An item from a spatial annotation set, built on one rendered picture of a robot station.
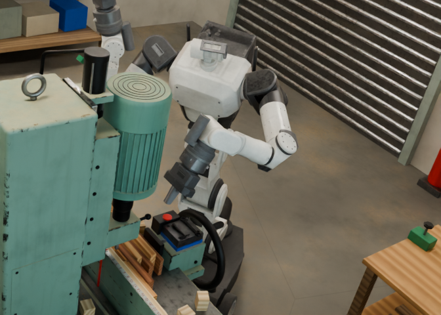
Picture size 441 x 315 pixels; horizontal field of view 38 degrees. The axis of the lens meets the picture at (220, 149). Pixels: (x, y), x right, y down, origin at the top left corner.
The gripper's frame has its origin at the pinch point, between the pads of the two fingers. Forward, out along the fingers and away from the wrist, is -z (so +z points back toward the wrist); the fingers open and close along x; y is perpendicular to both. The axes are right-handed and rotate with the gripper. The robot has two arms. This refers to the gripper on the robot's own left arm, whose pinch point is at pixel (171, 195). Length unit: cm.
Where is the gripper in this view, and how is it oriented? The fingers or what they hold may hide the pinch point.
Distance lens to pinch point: 197.2
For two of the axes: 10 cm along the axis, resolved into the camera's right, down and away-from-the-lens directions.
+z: 5.5, -8.2, -1.5
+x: -6.1, -5.2, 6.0
